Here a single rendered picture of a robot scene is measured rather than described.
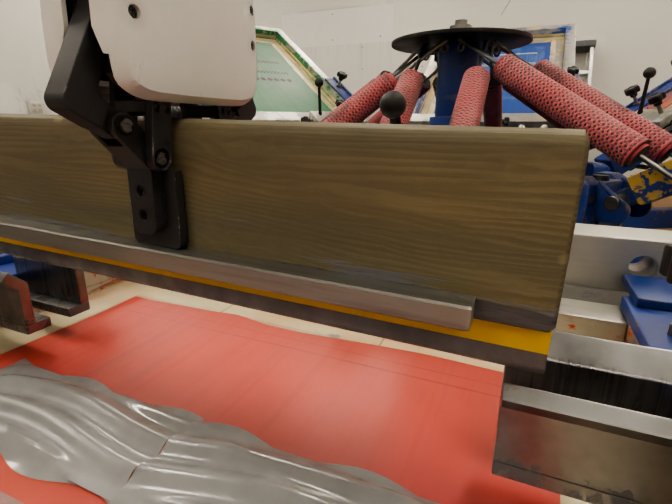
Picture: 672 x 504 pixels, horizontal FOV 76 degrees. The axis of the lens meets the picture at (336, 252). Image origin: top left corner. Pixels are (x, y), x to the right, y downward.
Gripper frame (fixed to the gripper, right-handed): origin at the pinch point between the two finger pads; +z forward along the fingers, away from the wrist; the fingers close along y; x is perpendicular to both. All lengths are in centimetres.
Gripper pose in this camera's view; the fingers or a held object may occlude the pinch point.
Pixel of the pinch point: (184, 201)
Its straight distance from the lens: 25.6
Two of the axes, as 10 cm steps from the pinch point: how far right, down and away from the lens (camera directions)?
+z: -0.2, 9.6, 2.9
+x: 9.2, 1.3, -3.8
